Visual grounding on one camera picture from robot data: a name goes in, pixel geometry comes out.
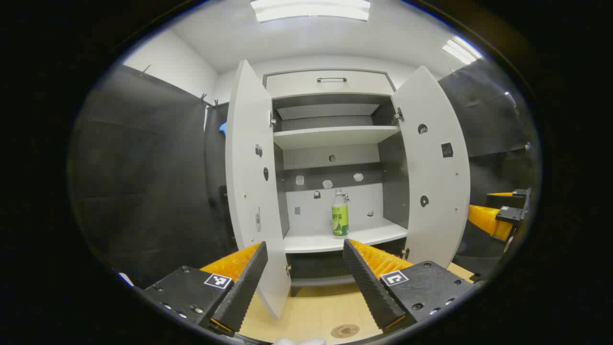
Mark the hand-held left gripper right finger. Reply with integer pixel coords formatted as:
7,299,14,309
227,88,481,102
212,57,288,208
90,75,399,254
342,238,476,334

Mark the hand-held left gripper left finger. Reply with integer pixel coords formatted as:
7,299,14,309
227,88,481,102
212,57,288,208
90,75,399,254
142,241,269,336

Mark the green label bottle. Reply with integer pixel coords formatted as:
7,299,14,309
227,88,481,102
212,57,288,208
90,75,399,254
331,188,349,239

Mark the white cabinet shelf board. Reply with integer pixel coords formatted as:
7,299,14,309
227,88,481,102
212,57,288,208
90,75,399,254
284,218,409,254
273,126,401,150

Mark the white grey cabinet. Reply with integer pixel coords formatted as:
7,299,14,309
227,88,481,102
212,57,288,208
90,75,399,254
262,69,411,298

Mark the white cabinet drawer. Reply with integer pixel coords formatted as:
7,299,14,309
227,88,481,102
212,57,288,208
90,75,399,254
265,70,395,99

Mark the black backdrop cloth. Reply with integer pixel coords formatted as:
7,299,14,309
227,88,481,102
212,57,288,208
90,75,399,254
69,64,211,288
205,103,236,259
438,57,539,281

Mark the small ceiling light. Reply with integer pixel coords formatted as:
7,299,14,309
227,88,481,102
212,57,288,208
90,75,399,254
442,35,483,66

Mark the long ceiling light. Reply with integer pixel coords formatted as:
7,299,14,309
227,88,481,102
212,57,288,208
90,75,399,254
250,0,371,23

